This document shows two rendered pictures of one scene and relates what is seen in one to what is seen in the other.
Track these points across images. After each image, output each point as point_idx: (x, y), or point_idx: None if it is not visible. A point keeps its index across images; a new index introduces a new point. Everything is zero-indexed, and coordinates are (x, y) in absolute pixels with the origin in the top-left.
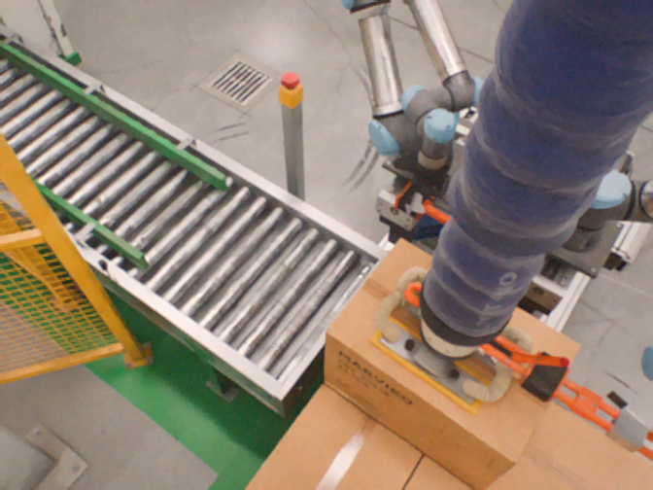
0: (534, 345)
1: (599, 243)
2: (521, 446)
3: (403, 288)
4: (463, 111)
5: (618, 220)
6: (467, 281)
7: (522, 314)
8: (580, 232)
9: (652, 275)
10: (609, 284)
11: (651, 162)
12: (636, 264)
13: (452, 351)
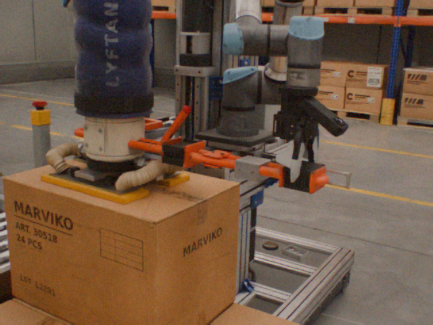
0: (197, 182)
1: (253, 129)
2: (164, 215)
3: (80, 141)
4: (170, 118)
5: (255, 95)
6: (85, 7)
7: (190, 173)
8: (233, 114)
9: (387, 317)
10: (348, 324)
11: (376, 257)
12: (372, 311)
13: (103, 143)
